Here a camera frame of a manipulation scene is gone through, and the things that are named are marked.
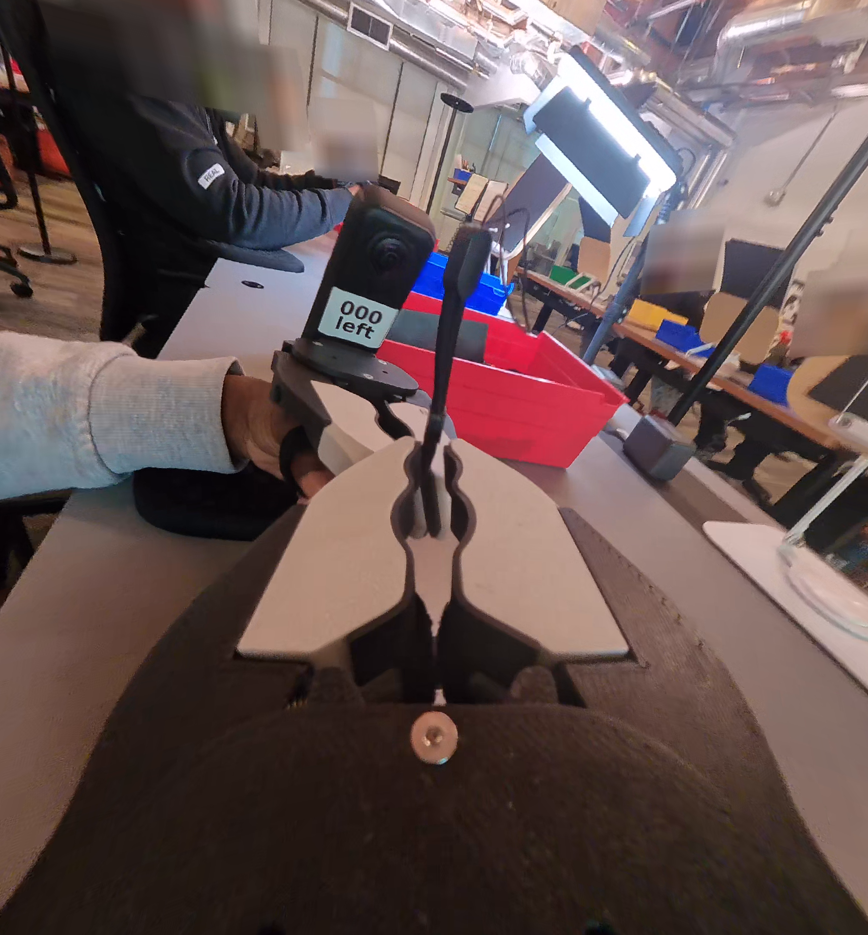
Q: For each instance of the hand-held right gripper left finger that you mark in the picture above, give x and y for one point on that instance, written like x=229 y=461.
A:
x=317 y=577

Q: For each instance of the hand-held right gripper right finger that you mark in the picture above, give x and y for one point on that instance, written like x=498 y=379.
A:
x=543 y=577

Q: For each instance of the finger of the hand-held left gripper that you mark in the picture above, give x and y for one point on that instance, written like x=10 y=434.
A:
x=405 y=420
x=353 y=424

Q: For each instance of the person's left forearm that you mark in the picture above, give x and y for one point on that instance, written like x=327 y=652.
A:
x=76 y=416

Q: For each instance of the person's left hand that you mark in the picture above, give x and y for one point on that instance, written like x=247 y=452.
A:
x=251 y=424

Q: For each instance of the tan slanted boards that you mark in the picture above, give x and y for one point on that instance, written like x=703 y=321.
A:
x=470 y=193

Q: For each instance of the dark blue bin stack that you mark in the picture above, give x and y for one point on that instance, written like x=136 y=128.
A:
x=489 y=288

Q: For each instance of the red plastic bin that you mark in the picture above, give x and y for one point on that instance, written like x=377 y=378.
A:
x=536 y=409
x=507 y=329

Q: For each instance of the black pole with disc top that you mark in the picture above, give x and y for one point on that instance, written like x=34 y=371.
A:
x=456 y=102
x=806 y=241

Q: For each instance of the white stand base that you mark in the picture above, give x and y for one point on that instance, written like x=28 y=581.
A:
x=755 y=570

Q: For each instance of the glowing light panel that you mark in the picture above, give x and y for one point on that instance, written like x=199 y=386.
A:
x=587 y=139

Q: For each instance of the black light stand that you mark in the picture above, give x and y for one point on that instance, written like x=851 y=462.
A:
x=624 y=292

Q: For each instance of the small yellow bin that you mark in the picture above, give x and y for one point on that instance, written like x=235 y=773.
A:
x=653 y=312

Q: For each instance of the wooden workbench green boards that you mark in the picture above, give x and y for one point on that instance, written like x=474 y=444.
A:
x=697 y=350

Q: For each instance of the small blue bin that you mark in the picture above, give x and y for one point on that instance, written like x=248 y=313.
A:
x=770 y=383
x=679 y=334

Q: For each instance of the black tripod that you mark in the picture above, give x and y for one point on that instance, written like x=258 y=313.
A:
x=36 y=182

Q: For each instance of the large black tilted board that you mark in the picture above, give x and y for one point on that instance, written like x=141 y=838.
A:
x=858 y=387

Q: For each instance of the black monitor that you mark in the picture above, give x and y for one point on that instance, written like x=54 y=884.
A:
x=755 y=270

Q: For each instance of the black office chair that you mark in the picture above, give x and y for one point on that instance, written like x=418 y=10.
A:
x=3 y=270

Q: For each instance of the black tilted board white frame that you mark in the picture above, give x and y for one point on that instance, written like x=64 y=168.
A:
x=529 y=193

